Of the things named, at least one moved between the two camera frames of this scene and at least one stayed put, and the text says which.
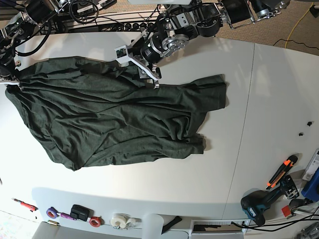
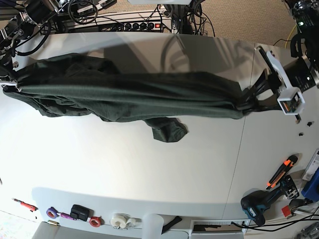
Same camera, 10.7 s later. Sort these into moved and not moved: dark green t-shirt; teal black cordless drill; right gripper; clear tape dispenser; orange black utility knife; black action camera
Moved: dark green t-shirt; right gripper
Not moved: clear tape dispenser; black action camera; teal black cordless drill; orange black utility knife
